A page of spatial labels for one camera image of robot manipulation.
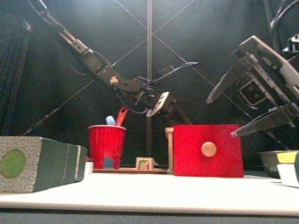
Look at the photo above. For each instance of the metal bowl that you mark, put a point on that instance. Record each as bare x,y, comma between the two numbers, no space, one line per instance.
269,162

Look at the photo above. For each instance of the red plastic cup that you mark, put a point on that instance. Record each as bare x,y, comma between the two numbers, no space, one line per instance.
104,145

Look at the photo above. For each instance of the small white block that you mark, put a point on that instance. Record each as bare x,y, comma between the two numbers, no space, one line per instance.
88,168

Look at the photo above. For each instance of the small wooden picture block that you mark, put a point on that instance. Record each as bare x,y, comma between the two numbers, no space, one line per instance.
144,164

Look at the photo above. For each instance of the red drawer with wooden knob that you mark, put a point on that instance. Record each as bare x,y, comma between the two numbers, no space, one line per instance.
193,160

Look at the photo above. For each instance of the grey vertical frame pole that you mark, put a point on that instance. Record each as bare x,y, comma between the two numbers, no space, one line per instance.
149,17

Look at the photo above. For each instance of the white container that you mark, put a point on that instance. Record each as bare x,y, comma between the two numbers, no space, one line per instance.
287,175

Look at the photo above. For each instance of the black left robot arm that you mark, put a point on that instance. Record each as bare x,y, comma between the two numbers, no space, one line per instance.
94,65

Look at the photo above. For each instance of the green patterned cardboard box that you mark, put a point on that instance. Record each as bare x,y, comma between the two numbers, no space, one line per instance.
50,163

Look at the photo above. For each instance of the yellow-green flat item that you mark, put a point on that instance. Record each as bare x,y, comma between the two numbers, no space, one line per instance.
287,157

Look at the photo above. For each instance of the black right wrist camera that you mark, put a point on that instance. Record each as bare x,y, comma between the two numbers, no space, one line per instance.
252,93

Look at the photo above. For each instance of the black cloth backdrop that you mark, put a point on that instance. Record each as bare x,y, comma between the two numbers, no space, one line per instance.
187,35

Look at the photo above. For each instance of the flat wooden board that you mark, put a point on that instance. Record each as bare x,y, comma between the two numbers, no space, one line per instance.
128,171

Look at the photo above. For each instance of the dark slanted frame pole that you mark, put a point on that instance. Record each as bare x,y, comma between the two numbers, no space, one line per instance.
268,11

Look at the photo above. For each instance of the dark green object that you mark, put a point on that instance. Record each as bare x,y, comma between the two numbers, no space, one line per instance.
296,167

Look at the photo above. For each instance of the white foam mat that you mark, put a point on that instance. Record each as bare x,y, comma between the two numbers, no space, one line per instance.
155,195

